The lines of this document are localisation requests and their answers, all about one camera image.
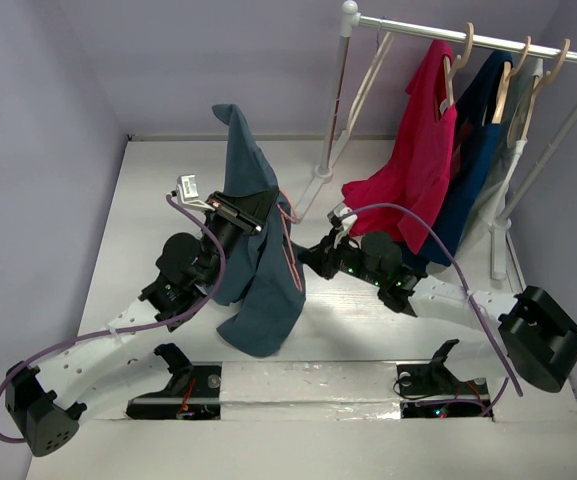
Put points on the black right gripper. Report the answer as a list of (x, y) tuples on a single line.
[(324, 259)]

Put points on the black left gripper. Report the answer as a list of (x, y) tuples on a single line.
[(247, 212)]

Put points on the pink wire hanger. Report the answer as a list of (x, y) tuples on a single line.
[(287, 247)]

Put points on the teal blue t-shirt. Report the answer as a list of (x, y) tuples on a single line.
[(256, 274)]

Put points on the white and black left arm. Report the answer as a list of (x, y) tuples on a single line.
[(51, 394)]

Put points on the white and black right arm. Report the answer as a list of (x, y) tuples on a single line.
[(528, 334)]

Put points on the magenta red t-shirt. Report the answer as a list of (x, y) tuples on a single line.
[(418, 173)]

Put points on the navy blue t-shirt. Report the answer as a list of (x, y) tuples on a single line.
[(474, 143)]

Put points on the wooden hanger with red shirt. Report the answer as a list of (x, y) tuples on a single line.
[(452, 67)]

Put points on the cream plastic hanger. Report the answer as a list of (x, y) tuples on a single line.
[(368, 81)]

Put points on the wooden hanger with navy shirt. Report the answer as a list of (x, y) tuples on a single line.
[(504, 82)]

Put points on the wooden hanger with grey shirt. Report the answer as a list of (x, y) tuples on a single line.
[(525, 86)]

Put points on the pale grey-green t-shirt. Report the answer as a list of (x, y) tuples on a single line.
[(491, 199)]

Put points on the white clothes rack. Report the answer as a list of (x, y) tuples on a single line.
[(434, 250)]

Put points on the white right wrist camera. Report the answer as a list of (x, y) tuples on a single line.
[(342, 220)]

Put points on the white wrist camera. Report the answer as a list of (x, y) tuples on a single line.
[(342, 220), (186, 193)]

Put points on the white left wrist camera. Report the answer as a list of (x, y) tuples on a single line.
[(186, 193)]

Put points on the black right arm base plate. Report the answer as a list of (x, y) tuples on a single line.
[(428, 390)]

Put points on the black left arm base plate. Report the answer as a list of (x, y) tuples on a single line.
[(192, 392)]

